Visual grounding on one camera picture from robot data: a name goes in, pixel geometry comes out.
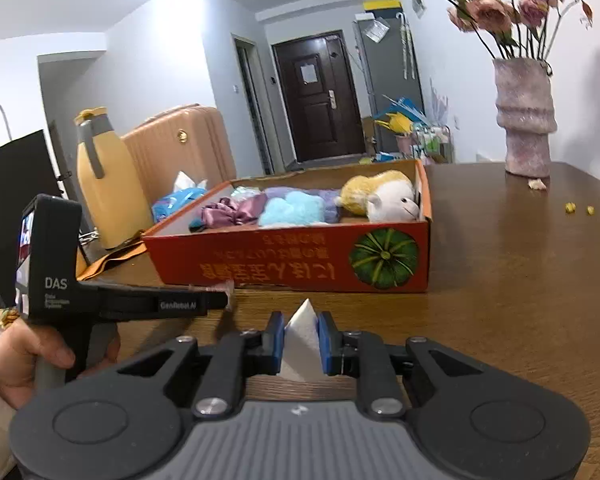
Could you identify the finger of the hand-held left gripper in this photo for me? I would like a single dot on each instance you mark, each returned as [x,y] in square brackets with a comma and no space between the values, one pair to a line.
[170,304]

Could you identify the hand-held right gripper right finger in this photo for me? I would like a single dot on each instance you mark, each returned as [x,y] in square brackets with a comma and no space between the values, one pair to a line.
[324,342]

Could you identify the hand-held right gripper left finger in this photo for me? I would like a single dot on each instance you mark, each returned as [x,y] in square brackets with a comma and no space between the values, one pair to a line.
[276,340]

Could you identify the white wedge makeup sponge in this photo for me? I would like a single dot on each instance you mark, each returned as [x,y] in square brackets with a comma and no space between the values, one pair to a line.
[302,345]

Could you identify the red cardboard box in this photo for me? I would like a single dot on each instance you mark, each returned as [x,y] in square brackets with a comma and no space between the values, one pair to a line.
[290,255]

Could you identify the purple satin bow scrunchie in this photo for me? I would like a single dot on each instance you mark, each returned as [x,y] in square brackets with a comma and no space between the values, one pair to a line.
[235,210]

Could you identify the blue fluffy heart puff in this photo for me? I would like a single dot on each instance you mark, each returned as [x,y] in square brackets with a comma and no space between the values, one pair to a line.
[290,207]

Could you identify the purple knitted pouch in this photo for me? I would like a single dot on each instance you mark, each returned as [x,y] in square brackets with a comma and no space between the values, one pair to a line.
[327,205]

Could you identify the person's left hand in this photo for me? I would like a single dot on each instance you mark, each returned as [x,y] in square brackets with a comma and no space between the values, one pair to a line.
[15,365]

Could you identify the orange cloth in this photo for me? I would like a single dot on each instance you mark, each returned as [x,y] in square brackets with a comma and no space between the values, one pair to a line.
[115,257]

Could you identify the yellow thermos jug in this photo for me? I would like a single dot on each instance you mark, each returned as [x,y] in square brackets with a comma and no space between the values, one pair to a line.
[110,195]

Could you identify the black paper bag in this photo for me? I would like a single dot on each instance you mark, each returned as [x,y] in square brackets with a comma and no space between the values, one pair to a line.
[10,185]

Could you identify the blue tissue pack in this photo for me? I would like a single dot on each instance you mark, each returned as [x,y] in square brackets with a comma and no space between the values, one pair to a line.
[175,202]

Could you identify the peach ribbed suitcase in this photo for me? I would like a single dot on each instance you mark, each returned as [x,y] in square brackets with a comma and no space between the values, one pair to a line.
[180,155]

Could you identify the yellow and white plush sheep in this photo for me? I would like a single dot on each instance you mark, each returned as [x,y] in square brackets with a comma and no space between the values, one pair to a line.
[390,200]

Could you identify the grey interior door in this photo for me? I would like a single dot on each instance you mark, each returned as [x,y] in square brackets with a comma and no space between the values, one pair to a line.
[252,110]

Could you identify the small storage rack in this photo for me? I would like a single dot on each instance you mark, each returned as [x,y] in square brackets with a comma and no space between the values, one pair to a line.
[432,142]

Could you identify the dark brown entrance door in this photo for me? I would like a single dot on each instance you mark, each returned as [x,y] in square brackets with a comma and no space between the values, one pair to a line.
[315,110]

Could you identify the blue and yellow bundle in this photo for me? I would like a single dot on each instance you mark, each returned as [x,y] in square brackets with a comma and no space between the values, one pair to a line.
[400,117]

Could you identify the dried fallen petal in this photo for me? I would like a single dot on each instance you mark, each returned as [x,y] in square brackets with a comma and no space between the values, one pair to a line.
[537,185]

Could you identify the grey refrigerator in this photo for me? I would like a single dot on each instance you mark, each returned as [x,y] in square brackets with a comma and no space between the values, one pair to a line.
[385,70]

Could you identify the pink textured vase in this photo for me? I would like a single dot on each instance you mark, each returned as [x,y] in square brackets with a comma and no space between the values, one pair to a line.
[525,120]

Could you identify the yellow and black box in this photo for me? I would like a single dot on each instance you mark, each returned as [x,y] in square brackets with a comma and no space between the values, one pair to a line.
[382,5]

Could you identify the dried pink roses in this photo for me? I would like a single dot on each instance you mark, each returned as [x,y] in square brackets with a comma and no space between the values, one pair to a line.
[485,7]

